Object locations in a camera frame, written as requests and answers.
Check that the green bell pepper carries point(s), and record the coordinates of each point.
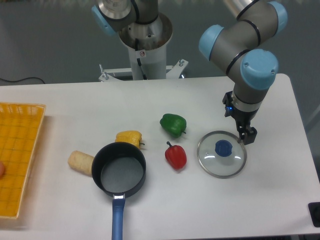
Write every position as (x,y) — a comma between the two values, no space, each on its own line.
(175,125)

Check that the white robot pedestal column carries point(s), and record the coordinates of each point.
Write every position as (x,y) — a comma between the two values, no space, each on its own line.
(147,52)

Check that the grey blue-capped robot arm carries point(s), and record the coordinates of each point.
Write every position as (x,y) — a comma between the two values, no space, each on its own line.
(235,50)

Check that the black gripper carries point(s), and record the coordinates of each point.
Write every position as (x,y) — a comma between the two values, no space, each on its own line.
(242,113)

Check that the black saucepan blue handle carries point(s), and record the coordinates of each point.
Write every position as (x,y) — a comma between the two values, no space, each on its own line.
(119,170)

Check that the black table corner device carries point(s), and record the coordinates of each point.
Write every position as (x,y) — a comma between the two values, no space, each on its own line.
(314,210)

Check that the beige bread roll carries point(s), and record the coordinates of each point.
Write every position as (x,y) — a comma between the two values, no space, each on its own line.
(81,162)

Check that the glass lid blue knob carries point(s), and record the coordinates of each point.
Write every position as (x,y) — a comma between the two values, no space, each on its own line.
(221,154)

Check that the red bell pepper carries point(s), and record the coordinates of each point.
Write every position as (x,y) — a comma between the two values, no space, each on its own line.
(175,156)

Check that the yellow bell pepper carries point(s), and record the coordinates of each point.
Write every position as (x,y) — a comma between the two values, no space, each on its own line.
(133,137)

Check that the yellow woven basket tray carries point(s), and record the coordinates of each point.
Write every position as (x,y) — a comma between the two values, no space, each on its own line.
(20,126)

